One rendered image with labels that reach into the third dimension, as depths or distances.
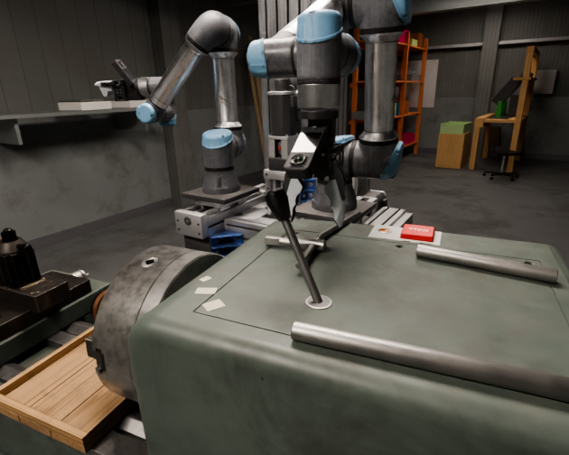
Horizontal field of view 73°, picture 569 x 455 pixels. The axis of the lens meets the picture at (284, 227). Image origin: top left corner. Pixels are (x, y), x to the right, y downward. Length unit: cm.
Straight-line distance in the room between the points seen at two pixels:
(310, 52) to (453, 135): 774
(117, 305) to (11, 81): 405
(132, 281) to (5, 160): 392
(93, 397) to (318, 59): 86
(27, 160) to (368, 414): 445
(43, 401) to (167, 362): 58
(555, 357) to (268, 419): 33
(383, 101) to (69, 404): 108
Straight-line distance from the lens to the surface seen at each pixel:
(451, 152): 840
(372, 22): 112
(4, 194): 462
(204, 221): 141
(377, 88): 114
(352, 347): 44
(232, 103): 162
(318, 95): 67
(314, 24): 68
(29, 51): 478
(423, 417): 43
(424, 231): 79
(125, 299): 73
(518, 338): 53
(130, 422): 99
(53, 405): 107
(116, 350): 74
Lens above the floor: 153
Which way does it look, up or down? 20 degrees down
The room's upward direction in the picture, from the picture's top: 1 degrees counter-clockwise
